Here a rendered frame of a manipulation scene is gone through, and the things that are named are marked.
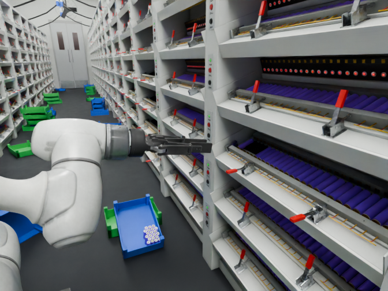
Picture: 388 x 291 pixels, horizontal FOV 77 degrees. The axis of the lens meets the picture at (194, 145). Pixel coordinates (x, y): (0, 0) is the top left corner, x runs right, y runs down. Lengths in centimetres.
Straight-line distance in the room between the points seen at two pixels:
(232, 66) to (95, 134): 53
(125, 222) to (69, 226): 94
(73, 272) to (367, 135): 124
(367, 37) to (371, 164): 21
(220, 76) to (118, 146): 45
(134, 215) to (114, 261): 27
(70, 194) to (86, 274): 83
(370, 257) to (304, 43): 44
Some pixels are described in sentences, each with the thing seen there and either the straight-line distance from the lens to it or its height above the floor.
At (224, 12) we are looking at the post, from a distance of 91.
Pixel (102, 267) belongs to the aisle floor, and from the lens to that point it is 134.
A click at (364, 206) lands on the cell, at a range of 66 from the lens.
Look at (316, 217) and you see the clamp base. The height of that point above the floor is 57.
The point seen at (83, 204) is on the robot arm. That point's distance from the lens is 54.
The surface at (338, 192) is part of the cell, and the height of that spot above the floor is 61.
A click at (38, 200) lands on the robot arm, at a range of 54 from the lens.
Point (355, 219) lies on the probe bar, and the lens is 62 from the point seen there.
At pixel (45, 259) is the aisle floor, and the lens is 149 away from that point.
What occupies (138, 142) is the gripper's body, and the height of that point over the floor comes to 71.
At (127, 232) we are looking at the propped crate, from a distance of 142.
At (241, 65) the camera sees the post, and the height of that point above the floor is 89.
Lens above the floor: 91
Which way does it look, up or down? 19 degrees down
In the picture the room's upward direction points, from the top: straight up
